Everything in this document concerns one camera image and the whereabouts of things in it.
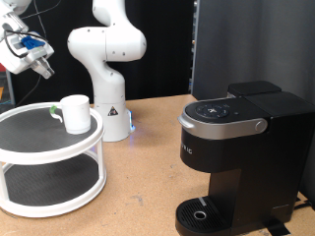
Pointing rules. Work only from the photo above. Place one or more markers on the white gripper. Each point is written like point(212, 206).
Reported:
point(19, 62)

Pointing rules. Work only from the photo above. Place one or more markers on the white mug with green tape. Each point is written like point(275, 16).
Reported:
point(77, 114)

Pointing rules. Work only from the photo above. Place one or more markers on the black Keurig coffee machine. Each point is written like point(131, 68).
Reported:
point(256, 170)

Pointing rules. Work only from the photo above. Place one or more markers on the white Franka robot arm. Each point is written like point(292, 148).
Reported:
point(108, 82)

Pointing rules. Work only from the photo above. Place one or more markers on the red background object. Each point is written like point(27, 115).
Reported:
point(2, 68)

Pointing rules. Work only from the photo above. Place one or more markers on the white two-tier turntable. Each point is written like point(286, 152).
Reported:
point(49, 157)

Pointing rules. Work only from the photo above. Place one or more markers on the black tape strip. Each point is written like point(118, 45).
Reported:
point(277, 229)

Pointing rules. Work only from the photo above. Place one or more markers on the grey metal frame post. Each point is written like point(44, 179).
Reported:
point(10, 88)

